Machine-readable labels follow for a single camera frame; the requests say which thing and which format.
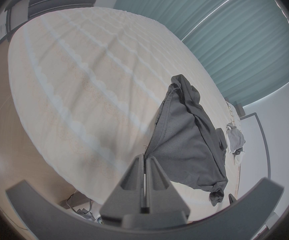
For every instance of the black T-shirt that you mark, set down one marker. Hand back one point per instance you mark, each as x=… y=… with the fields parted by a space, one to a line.
x=184 y=139

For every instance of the grey bedside table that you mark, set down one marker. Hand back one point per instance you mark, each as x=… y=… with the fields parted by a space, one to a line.
x=240 y=110

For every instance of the bed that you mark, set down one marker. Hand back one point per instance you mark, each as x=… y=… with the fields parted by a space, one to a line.
x=84 y=84

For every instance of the white printed pillow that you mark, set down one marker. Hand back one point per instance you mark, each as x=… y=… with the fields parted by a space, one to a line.
x=235 y=116

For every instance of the blue-green curtain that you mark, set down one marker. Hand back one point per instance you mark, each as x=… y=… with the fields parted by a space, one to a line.
x=159 y=6
x=247 y=54

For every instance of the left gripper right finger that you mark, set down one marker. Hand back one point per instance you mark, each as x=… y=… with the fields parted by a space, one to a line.
x=169 y=201

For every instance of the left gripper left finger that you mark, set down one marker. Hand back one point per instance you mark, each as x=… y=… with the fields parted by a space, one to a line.
x=119 y=201

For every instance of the pile of clothes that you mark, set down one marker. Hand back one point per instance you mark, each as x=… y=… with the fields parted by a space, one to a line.
x=235 y=139

